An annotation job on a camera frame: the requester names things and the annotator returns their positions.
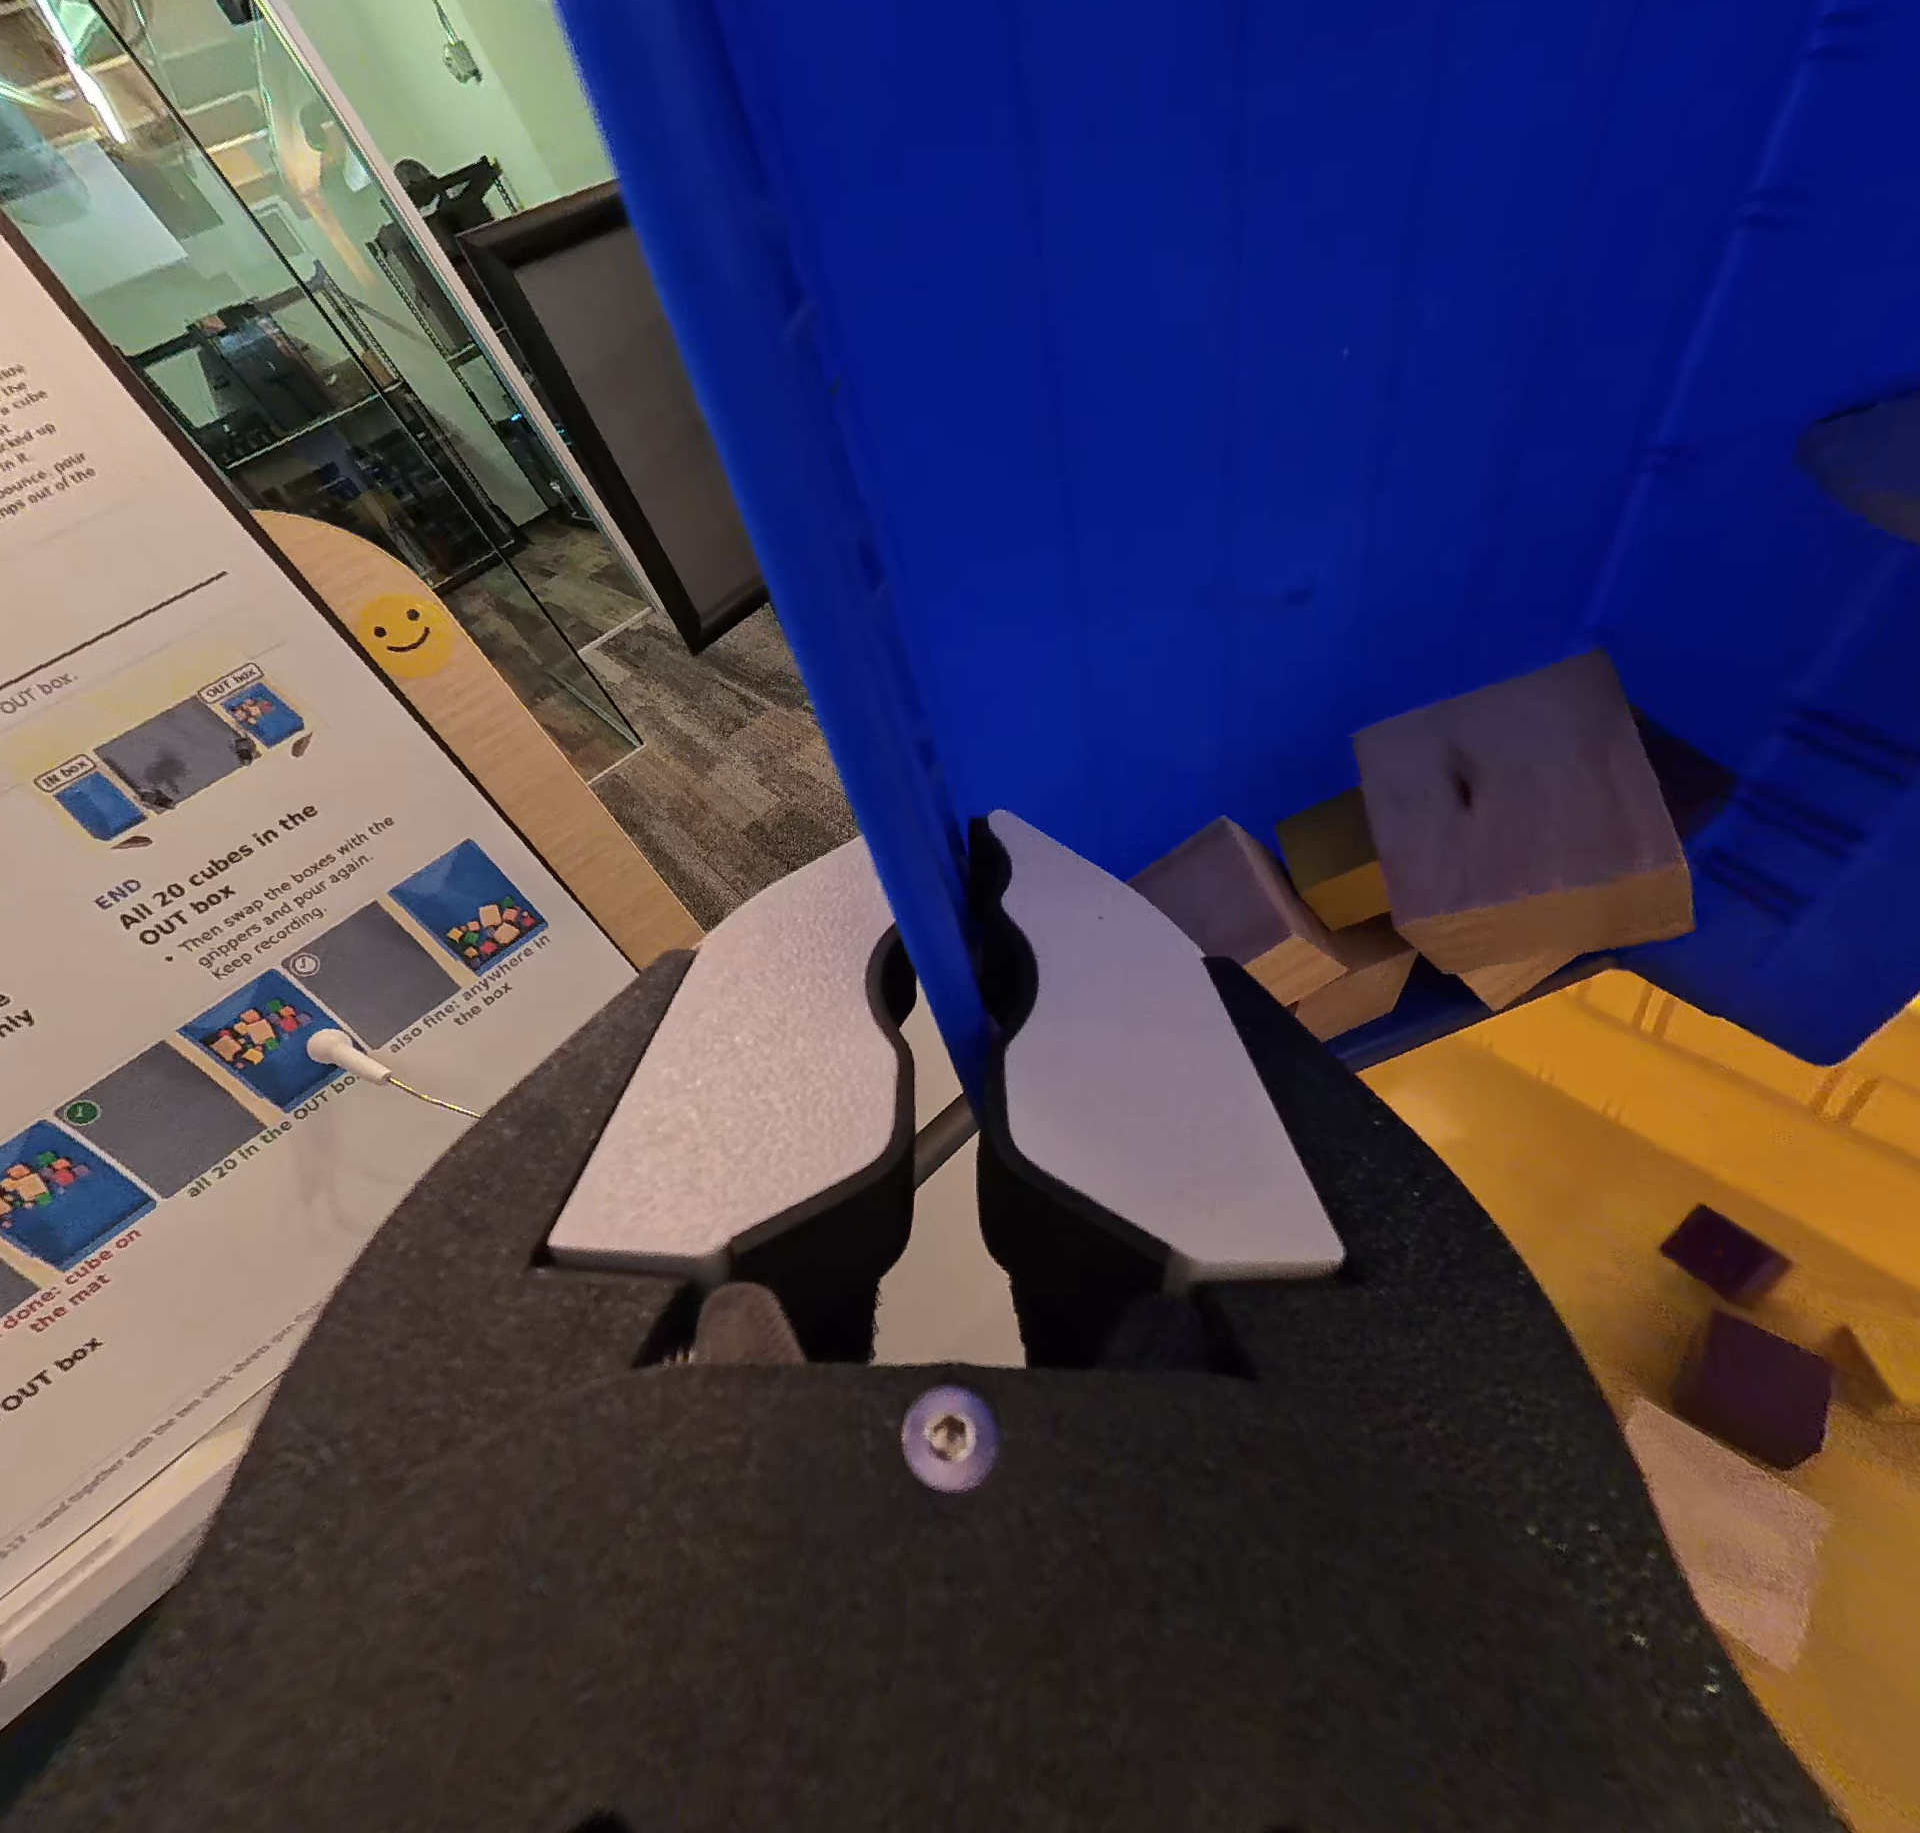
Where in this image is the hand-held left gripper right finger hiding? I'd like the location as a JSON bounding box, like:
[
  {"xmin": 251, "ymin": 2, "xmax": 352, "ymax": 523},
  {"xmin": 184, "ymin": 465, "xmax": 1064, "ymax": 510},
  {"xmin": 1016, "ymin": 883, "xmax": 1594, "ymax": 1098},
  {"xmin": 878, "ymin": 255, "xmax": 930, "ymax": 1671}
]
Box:
[{"xmin": 969, "ymin": 809, "xmax": 1344, "ymax": 1285}]

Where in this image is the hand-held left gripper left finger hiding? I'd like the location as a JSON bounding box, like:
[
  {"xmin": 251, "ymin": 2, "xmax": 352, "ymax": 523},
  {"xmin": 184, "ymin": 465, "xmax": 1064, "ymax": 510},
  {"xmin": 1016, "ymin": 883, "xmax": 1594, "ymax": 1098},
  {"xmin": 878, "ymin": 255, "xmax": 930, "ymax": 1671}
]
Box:
[{"xmin": 541, "ymin": 833, "xmax": 919, "ymax": 1285}]

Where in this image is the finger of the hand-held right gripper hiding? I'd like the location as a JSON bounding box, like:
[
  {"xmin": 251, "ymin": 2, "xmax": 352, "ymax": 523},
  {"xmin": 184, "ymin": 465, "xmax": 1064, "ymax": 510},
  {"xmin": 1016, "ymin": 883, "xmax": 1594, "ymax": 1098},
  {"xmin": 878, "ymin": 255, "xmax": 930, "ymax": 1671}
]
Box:
[{"xmin": 1800, "ymin": 393, "xmax": 1920, "ymax": 546}]

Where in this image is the yellow plastic box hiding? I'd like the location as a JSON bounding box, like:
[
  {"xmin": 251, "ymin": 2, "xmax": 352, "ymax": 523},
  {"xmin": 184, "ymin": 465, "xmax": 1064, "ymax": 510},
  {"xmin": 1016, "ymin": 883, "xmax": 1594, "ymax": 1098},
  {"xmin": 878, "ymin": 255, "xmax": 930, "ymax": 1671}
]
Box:
[{"xmin": 1357, "ymin": 962, "xmax": 1920, "ymax": 1833}]

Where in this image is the pile of coloured wooden cubes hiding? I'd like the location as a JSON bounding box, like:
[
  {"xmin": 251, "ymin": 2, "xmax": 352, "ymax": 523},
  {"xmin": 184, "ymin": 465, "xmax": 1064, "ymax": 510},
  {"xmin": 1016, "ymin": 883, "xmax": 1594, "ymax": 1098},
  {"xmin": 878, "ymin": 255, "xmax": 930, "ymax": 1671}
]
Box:
[{"xmin": 1124, "ymin": 648, "xmax": 1920, "ymax": 1671}]

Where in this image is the blue plastic box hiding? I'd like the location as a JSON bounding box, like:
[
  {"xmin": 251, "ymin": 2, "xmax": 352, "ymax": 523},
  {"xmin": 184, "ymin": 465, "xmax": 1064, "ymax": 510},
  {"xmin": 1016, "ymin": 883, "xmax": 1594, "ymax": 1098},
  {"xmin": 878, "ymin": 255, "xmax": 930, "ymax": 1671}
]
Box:
[{"xmin": 523, "ymin": 0, "xmax": 1920, "ymax": 1069}]

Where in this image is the instruction sign on stand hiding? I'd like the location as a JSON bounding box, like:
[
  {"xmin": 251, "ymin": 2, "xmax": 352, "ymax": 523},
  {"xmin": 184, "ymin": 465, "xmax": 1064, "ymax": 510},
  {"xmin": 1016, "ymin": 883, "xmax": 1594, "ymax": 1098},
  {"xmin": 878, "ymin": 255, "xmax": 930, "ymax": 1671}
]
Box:
[{"xmin": 247, "ymin": 506, "xmax": 707, "ymax": 975}]

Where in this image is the yellow smiley sticker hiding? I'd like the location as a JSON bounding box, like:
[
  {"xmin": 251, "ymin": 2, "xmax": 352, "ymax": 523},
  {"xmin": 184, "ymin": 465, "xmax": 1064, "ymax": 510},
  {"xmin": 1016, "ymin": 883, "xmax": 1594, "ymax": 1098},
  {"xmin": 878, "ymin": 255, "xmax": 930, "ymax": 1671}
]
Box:
[{"xmin": 352, "ymin": 594, "xmax": 458, "ymax": 686}]

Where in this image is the black framed sign stand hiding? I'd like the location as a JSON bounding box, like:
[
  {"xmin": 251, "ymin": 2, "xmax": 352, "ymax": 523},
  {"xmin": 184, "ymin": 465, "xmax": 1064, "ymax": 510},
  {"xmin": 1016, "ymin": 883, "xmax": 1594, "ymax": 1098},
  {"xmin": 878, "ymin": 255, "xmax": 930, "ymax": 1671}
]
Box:
[{"xmin": 458, "ymin": 181, "xmax": 772, "ymax": 655}]

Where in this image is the printed instruction sheet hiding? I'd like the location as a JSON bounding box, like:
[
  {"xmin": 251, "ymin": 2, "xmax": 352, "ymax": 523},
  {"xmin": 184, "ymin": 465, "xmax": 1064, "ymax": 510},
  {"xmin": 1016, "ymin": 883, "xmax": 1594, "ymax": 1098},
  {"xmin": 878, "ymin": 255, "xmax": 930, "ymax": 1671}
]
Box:
[{"xmin": 0, "ymin": 235, "xmax": 638, "ymax": 1625}]

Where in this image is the white clip with wire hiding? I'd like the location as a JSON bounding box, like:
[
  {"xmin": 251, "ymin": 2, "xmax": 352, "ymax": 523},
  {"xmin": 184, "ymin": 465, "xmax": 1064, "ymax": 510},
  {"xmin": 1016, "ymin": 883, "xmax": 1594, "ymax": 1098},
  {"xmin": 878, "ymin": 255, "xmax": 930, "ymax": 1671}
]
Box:
[{"xmin": 305, "ymin": 1027, "xmax": 481, "ymax": 1121}]

